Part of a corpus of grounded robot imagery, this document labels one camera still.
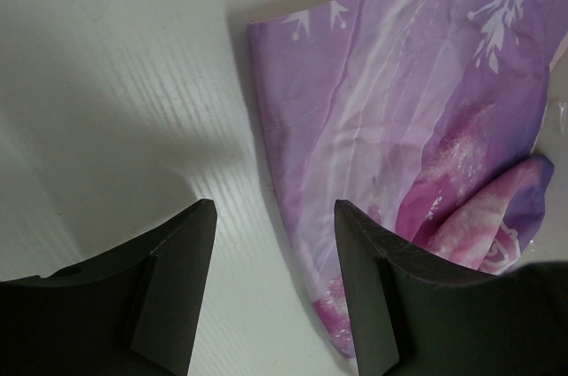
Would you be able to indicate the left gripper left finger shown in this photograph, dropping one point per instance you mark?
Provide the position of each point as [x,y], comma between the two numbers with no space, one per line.
[132,310]

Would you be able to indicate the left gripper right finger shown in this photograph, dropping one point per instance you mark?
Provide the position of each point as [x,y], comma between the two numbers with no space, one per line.
[414,313]

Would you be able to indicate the purple Elsa cloth placemat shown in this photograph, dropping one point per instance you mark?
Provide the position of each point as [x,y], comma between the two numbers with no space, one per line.
[422,113]

